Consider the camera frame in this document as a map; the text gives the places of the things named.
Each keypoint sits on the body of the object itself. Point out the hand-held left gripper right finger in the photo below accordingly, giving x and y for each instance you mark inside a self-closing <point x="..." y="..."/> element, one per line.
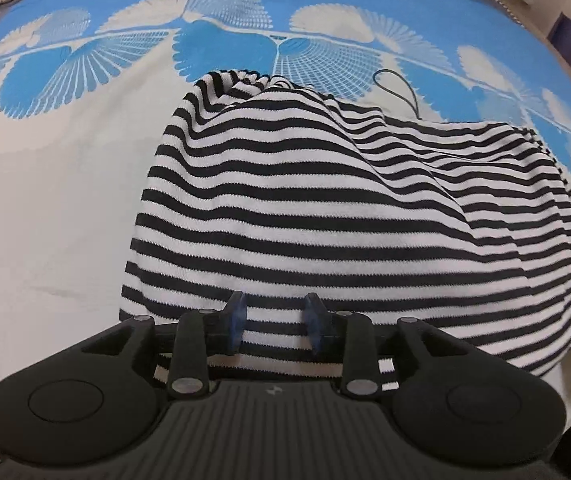
<point x="311" y="322"/>

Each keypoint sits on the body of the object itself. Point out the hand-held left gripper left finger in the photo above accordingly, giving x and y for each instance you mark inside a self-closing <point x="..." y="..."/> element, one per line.
<point x="238" y="319"/>

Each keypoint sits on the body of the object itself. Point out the black white striped hoodie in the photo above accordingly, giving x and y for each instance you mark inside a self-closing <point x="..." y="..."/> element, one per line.
<point x="345" y="220"/>

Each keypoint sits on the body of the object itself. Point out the blue white printed bedsheet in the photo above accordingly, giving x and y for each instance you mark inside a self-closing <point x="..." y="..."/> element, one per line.
<point x="55" y="200"/>

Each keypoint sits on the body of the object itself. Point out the purple box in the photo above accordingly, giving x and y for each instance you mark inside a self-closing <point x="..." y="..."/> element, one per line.
<point x="570" y="37"/>

